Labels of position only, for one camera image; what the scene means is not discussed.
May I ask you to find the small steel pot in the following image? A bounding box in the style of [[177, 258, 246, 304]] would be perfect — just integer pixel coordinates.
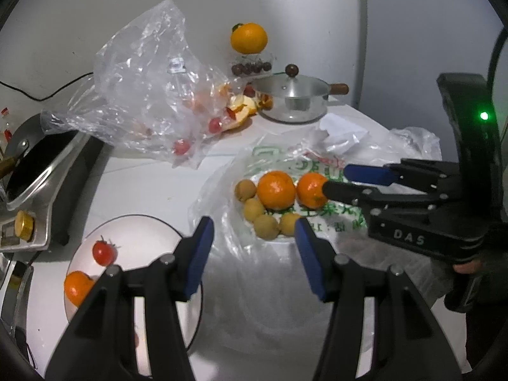
[[252, 81, 350, 124]]

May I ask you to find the longan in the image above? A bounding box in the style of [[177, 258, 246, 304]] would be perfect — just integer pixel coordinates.
[[279, 213, 302, 236], [235, 179, 257, 201], [254, 215, 279, 241], [243, 198, 266, 221]]

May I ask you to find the person's right hand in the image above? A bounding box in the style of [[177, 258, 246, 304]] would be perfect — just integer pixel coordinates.
[[452, 252, 508, 306]]

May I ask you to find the large orange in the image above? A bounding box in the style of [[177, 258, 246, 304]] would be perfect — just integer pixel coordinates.
[[230, 23, 268, 54]]

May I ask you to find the dark wok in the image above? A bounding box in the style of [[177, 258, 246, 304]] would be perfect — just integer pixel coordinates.
[[0, 112, 80, 203]]

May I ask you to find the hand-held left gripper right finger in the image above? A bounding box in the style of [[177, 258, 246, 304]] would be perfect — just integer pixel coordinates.
[[294, 217, 463, 381]]

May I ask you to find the tangerine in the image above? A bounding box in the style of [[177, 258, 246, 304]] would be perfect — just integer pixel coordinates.
[[63, 271, 96, 308], [297, 172, 329, 210], [257, 170, 297, 210]]

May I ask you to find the white paper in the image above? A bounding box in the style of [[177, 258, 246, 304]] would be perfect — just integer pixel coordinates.
[[319, 113, 370, 153]]

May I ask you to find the white plate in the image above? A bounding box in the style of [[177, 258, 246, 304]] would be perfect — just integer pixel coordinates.
[[63, 214, 203, 352]]

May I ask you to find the orange peel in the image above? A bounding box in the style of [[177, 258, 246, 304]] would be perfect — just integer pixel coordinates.
[[222, 83, 274, 128]]

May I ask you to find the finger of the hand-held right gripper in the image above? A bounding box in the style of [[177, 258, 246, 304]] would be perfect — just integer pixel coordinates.
[[322, 180, 453, 223], [343, 159, 461, 193]]

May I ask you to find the green printed plastic bag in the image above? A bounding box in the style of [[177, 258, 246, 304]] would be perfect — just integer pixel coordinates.
[[188, 127, 443, 352]]

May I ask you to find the steel induction cooker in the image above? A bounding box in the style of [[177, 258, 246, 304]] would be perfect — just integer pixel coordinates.
[[0, 127, 106, 251]]

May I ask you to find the red cap bottle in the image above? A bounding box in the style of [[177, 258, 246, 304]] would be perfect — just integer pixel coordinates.
[[0, 105, 12, 145]]

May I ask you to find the pot lid with wooden knob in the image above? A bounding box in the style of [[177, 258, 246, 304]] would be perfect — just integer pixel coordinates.
[[253, 64, 329, 99]]

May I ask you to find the black cooker cable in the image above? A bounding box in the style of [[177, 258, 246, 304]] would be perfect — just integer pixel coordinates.
[[0, 72, 94, 102]]

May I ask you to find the clear plastic bag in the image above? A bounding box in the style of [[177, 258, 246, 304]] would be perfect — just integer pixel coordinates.
[[40, 0, 255, 169]]

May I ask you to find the grey refrigerator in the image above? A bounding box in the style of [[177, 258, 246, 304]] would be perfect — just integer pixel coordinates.
[[355, 0, 508, 191]]

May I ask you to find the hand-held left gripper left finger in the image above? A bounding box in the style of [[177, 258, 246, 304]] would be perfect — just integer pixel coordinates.
[[45, 216, 215, 381]]

